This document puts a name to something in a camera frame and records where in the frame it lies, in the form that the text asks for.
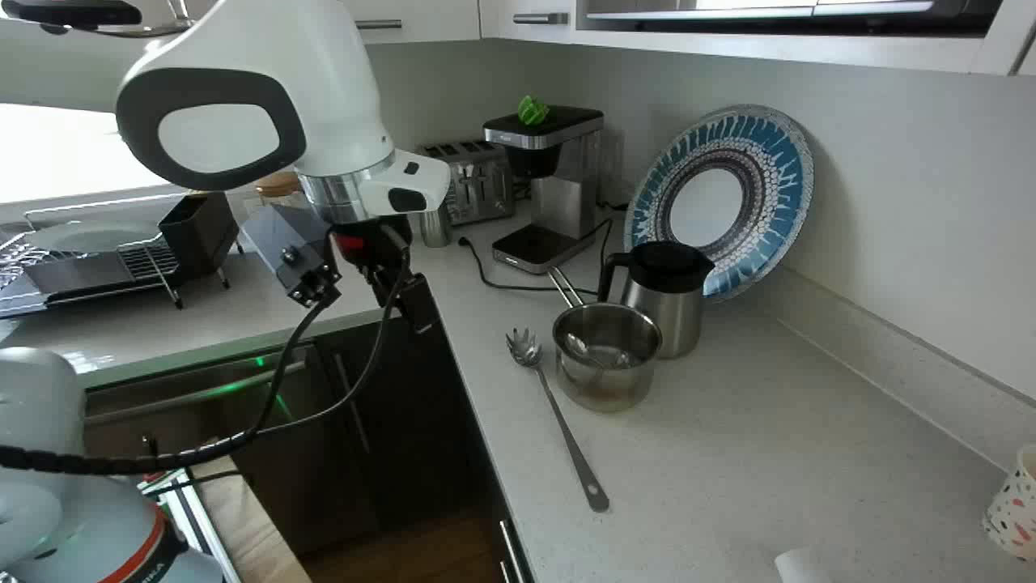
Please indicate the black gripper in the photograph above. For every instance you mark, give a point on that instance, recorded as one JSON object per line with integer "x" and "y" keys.
{"x": 368, "y": 246}

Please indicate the steel pasta server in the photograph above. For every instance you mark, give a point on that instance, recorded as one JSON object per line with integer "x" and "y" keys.
{"x": 555, "y": 414}

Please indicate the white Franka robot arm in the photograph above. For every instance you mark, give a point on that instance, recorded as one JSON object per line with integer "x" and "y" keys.
{"x": 249, "y": 52}

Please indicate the steel cocktail shaker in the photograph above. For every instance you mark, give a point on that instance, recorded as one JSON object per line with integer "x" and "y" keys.
{"x": 434, "y": 226}

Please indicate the steel toaster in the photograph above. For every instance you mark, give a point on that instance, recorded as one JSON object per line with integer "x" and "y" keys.
{"x": 480, "y": 180}

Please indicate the dark lower cabinet door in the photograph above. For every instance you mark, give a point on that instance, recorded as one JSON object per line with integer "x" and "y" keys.
{"x": 406, "y": 431}

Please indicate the steel and black coffee maker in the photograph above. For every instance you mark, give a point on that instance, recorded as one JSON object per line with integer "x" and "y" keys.
{"x": 552, "y": 180}

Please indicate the small green object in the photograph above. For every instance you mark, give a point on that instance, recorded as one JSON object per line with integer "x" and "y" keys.
{"x": 531, "y": 110}

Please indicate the dark dishwasher with green light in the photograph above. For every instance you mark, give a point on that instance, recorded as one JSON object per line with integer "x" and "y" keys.
{"x": 259, "y": 431}

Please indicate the steel saucepan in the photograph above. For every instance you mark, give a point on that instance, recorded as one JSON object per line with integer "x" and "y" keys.
{"x": 607, "y": 358}

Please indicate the steel carafe with black lid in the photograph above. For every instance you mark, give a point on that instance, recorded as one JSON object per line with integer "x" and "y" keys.
{"x": 667, "y": 294}

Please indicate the blue patterned decorative plate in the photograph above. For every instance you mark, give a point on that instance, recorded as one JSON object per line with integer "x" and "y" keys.
{"x": 719, "y": 197}

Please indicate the patterned paper cup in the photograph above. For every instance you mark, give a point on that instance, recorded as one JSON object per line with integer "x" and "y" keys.
{"x": 1015, "y": 505}

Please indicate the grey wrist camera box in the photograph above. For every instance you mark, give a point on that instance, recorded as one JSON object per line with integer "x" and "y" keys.
{"x": 289, "y": 246}

